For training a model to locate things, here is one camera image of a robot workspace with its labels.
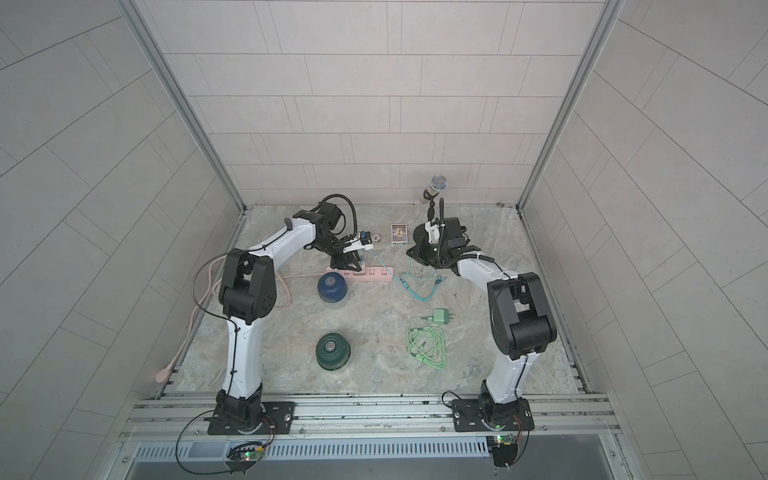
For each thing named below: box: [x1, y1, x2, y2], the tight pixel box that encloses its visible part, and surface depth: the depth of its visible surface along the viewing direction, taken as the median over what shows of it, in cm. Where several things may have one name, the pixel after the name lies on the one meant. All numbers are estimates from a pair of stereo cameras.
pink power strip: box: [325, 266, 394, 281], surface depth 96 cm
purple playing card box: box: [390, 223, 408, 245], surface depth 107 cm
